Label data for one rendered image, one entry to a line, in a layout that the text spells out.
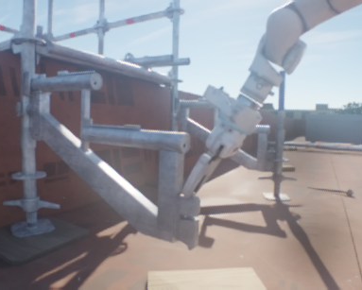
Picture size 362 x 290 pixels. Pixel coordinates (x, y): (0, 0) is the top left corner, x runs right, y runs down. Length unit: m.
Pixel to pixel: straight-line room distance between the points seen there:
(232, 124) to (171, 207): 0.25
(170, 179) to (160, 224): 0.12
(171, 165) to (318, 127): 5.91
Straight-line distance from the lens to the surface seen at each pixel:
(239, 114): 0.55
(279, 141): 1.64
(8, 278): 0.91
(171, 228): 0.68
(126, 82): 1.66
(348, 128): 6.47
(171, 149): 0.64
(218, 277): 0.80
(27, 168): 1.10
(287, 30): 0.51
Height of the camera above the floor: 0.44
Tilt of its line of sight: 5 degrees down
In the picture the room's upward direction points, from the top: 1 degrees clockwise
